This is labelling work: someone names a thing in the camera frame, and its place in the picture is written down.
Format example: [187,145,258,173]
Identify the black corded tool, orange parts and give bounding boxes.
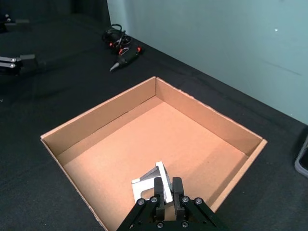
[102,23,145,73]

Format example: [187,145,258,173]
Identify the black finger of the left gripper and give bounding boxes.
[0,14,30,33]
[0,54,39,76]

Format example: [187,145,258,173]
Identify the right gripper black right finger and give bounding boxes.
[172,177,231,231]

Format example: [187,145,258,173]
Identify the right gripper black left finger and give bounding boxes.
[117,177,166,231]

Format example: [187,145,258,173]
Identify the shallow brown cardboard tray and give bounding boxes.
[40,76,268,231]

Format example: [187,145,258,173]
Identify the black table cloth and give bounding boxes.
[0,0,308,231]

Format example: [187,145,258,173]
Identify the small white plastic piece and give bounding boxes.
[131,161,174,205]

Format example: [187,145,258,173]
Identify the plain pale wall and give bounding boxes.
[107,0,308,126]

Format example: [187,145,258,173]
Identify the clear plastic case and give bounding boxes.
[295,134,308,179]

